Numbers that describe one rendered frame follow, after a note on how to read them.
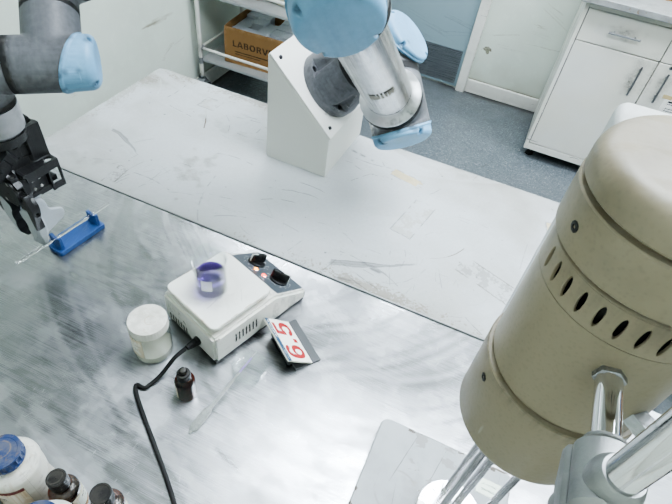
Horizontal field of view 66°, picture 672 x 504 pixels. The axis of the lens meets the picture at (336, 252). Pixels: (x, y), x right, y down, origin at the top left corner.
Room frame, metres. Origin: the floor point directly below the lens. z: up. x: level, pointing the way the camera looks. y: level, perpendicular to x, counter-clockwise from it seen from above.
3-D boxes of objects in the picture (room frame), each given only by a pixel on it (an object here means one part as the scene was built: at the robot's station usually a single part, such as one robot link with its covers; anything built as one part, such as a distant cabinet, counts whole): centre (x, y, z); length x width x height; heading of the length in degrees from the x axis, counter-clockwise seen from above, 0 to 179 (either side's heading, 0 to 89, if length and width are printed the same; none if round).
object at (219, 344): (0.53, 0.16, 0.94); 0.22 x 0.13 x 0.08; 144
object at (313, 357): (0.48, 0.05, 0.92); 0.09 x 0.06 x 0.04; 36
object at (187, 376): (0.37, 0.19, 0.93); 0.03 x 0.03 x 0.07
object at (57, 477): (0.20, 0.28, 0.94); 0.04 x 0.04 x 0.09
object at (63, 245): (0.65, 0.48, 0.92); 0.10 x 0.03 x 0.04; 156
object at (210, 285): (0.51, 0.19, 1.02); 0.06 x 0.05 x 0.08; 31
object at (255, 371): (0.42, 0.11, 0.91); 0.06 x 0.06 x 0.02
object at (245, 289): (0.51, 0.17, 0.98); 0.12 x 0.12 x 0.01; 54
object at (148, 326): (0.44, 0.26, 0.94); 0.06 x 0.06 x 0.08
